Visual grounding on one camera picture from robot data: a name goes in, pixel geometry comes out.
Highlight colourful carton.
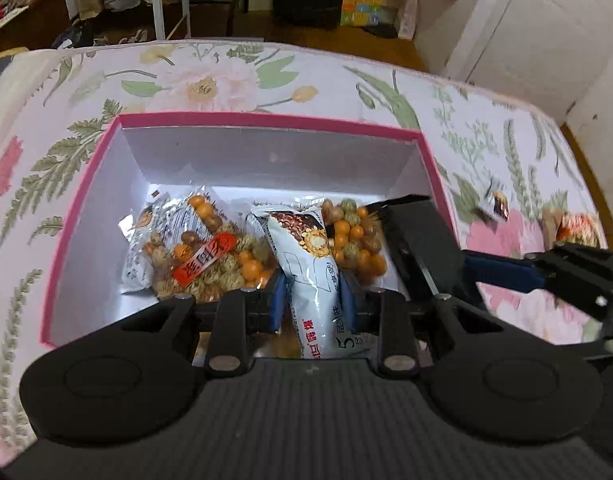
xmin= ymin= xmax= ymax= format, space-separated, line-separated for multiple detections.
xmin=340 ymin=0 xmax=403 ymax=29

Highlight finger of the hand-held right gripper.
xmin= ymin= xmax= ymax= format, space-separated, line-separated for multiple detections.
xmin=551 ymin=286 xmax=613 ymax=361
xmin=461 ymin=241 xmax=613 ymax=293

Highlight wooden cabinet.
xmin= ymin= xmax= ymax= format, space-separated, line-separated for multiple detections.
xmin=0 ymin=0 xmax=73 ymax=57

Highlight white door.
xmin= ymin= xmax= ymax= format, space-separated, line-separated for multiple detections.
xmin=445 ymin=0 xmax=613 ymax=113

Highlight floral bed sheet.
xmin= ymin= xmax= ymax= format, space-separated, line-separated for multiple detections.
xmin=0 ymin=42 xmax=613 ymax=467

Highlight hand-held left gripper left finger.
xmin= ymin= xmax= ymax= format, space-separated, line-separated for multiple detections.
xmin=121 ymin=275 xmax=288 ymax=379

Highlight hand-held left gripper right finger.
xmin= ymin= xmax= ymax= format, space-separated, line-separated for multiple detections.
xmin=343 ymin=280 xmax=505 ymax=379

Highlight small dark wrapped candy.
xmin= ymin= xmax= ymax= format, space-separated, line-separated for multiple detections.
xmin=487 ymin=189 xmax=510 ymax=222

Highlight metal clothes rack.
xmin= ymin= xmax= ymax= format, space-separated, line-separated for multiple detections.
xmin=150 ymin=0 xmax=252 ymax=42

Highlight plain black packet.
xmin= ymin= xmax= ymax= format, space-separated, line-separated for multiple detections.
xmin=369 ymin=194 xmax=479 ymax=306

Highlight pink cardboard box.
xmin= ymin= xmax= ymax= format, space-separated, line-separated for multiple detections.
xmin=39 ymin=112 xmax=460 ymax=352

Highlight small snack packet on table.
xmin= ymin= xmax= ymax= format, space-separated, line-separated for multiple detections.
xmin=541 ymin=210 xmax=603 ymax=249

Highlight white snack packet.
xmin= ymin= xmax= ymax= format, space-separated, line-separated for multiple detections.
xmin=249 ymin=205 xmax=372 ymax=361

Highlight mixed nuts packet red label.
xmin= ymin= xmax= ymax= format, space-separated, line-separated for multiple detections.
xmin=121 ymin=185 xmax=282 ymax=304

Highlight white narrow box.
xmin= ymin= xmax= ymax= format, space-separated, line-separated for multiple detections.
xmin=395 ymin=0 xmax=420 ymax=42

